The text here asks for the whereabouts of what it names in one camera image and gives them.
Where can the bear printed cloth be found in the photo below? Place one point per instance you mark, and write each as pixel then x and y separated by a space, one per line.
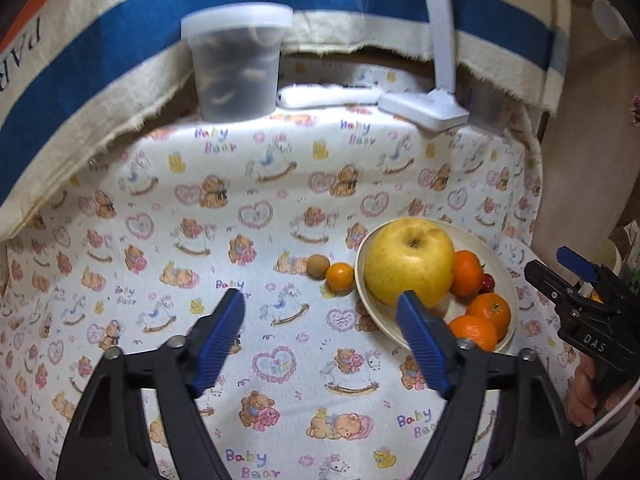
pixel 250 210

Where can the small mandarin orange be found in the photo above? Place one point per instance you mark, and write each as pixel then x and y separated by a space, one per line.
pixel 340 277
pixel 490 310

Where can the white remote control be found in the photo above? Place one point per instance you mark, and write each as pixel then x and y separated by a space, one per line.
pixel 325 95

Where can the cream round cup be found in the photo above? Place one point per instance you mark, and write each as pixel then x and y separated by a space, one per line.
pixel 607 255

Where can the white round wall fixture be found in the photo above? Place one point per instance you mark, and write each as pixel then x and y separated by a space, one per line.
pixel 607 17

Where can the cream round plate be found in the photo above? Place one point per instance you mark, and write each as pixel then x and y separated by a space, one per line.
pixel 502 280

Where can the white desk lamp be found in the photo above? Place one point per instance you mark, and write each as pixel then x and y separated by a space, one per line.
pixel 435 35

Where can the small red fruit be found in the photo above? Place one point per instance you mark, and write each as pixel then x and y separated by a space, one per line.
pixel 486 282

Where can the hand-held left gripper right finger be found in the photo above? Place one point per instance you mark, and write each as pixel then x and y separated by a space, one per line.
pixel 422 345

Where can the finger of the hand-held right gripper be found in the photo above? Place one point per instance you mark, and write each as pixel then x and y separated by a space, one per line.
pixel 545 280
pixel 575 260

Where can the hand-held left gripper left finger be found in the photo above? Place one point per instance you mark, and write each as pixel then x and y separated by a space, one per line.
pixel 220 340

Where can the person's right hand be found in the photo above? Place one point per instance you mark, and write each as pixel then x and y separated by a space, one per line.
pixel 582 395

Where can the lidded clear plastic container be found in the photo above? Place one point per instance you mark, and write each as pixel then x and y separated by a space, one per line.
pixel 235 65

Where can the brown kiwi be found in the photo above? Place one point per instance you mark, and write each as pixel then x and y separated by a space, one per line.
pixel 317 263

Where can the striped blanket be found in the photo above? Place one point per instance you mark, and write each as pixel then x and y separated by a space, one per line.
pixel 100 60

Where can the large yellow apple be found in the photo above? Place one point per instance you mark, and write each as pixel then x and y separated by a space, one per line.
pixel 407 262

